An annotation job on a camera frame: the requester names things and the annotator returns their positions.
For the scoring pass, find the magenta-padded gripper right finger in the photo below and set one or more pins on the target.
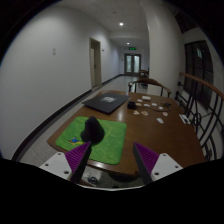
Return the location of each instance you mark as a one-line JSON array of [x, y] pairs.
[[163, 166]]

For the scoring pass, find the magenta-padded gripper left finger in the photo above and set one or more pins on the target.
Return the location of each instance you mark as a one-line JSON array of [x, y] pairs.
[[60, 165]]

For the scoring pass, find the black computer mouse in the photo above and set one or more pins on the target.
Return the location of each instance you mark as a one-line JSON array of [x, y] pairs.
[[92, 130]]

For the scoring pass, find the green mouse pad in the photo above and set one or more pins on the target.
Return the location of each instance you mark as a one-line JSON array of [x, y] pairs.
[[110, 143]]

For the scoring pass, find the small white card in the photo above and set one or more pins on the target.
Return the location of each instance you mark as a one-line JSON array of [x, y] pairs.
[[139, 100], [147, 105], [160, 120], [161, 108], [154, 104]]

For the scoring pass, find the white booklet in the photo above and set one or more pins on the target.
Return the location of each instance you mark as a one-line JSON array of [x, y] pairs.
[[185, 119]]

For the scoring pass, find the small pinkish card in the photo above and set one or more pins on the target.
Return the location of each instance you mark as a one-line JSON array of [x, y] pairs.
[[165, 113]]

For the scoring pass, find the small tan card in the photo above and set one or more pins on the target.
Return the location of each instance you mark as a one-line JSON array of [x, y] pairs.
[[144, 113], [138, 104], [136, 112]]

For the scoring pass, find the small black box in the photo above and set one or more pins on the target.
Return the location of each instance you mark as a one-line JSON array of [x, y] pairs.
[[131, 105]]

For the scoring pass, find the small white box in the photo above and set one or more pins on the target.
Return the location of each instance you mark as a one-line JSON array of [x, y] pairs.
[[146, 98]]

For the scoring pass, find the black closed laptop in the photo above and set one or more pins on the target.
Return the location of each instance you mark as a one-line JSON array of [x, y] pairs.
[[105, 101]]

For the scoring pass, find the wooden armchair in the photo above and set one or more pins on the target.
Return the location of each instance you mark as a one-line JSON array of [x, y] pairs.
[[150, 81]]

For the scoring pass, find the black railing with wooden handrail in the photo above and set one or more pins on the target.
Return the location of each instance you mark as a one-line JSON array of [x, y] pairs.
[[200, 80]]

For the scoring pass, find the dark wooden chair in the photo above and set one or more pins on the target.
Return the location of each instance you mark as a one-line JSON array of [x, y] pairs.
[[144, 72]]

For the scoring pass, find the dark framed window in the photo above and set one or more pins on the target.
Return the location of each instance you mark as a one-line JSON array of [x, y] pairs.
[[198, 73]]

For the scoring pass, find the glass double door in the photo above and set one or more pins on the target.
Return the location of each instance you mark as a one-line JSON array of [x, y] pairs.
[[132, 64]]

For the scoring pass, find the open side doorway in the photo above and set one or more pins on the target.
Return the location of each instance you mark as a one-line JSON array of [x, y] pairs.
[[95, 63]]

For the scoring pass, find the green exit sign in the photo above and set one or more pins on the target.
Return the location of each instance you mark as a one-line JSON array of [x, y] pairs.
[[132, 48]]

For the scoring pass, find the round ceiling light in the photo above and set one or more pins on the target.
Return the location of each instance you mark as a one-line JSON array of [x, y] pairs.
[[121, 24], [128, 43]]

